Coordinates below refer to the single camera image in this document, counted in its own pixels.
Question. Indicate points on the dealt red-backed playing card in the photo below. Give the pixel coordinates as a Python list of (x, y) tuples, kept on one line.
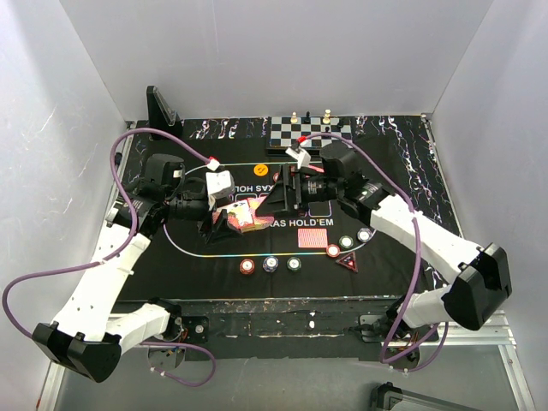
[(312, 238)]

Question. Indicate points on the green chips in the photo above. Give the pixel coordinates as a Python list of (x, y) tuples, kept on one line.
[(346, 242)]

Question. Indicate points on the red chips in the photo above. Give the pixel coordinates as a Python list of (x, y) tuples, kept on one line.
[(332, 250)]

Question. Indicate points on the red poker chip stack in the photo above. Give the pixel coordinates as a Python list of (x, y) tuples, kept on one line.
[(247, 267)]

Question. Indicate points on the black card dealer shoe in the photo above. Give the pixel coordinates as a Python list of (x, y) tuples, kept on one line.
[(160, 115)]

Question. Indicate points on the black white chessboard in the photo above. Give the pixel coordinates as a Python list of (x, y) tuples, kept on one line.
[(284, 134)]

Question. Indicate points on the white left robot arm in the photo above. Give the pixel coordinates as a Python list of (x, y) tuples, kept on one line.
[(82, 337)]

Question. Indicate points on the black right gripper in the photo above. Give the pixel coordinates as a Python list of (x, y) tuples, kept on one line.
[(279, 199)]

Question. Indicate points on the green poker chip stack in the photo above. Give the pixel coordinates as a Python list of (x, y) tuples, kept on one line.
[(294, 264)]

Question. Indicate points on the white chess piece right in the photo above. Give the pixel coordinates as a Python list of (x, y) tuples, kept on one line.
[(327, 117)]

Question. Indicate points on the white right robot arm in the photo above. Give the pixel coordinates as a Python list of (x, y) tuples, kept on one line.
[(478, 278)]

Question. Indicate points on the red-backed playing card deck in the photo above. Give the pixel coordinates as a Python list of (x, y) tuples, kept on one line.
[(259, 222)]

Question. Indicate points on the black case corner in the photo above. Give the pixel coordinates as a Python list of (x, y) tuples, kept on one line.
[(389, 397)]

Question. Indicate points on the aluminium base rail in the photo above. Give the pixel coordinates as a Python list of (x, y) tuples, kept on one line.
[(230, 320)]

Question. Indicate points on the red playing card box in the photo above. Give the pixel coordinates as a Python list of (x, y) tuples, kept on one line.
[(239, 213)]

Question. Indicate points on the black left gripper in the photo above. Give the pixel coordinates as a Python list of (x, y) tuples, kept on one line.
[(222, 229)]

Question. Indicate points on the black triangular all-in marker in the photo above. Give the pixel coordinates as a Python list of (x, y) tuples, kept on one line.
[(348, 261)]

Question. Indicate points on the black poker table mat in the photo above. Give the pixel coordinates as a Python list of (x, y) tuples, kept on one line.
[(179, 265)]

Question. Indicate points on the yellow big blind button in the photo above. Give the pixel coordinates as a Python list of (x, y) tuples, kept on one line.
[(260, 169)]

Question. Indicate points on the blue poker chip stack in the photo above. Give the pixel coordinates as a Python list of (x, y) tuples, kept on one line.
[(270, 264)]

